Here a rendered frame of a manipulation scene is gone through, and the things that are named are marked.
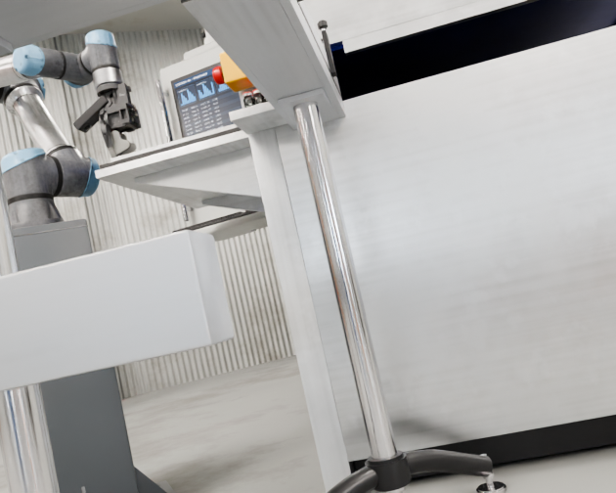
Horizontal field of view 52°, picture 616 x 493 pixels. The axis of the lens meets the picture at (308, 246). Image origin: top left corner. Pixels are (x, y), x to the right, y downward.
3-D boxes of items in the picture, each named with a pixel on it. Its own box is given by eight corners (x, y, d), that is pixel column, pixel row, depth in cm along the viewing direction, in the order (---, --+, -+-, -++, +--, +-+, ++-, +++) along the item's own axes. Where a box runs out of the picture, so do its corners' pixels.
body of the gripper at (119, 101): (129, 123, 161) (120, 79, 162) (99, 132, 163) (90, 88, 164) (142, 130, 169) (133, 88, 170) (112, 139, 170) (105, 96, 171)
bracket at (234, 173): (273, 196, 158) (262, 146, 159) (270, 195, 155) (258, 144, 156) (149, 227, 164) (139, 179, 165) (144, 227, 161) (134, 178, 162)
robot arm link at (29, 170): (-2, 204, 170) (-11, 156, 171) (45, 203, 180) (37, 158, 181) (19, 193, 162) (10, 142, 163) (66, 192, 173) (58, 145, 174)
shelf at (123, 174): (327, 175, 215) (326, 169, 215) (282, 127, 147) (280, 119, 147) (197, 208, 223) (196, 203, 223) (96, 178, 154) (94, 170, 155)
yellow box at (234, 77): (263, 84, 144) (257, 55, 145) (255, 74, 137) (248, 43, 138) (233, 93, 146) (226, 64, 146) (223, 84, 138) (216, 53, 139)
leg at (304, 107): (417, 478, 121) (329, 100, 128) (416, 494, 112) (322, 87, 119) (371, 486, 123) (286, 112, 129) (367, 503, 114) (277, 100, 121)
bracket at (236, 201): (308, 215, 207) (299, 177, 208) (306, 214, 204) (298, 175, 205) (212, 239, 213) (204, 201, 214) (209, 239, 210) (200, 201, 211)
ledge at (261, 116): (305, 118, 144) (303, 111, 144) (293, 103, 131) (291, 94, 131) (247, 134, 146) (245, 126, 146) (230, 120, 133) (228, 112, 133)
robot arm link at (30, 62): (-58, 61, 187) (24, 32, 157) (-20, 67, 196) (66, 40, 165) (-55, 100, 188) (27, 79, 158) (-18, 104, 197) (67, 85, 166)
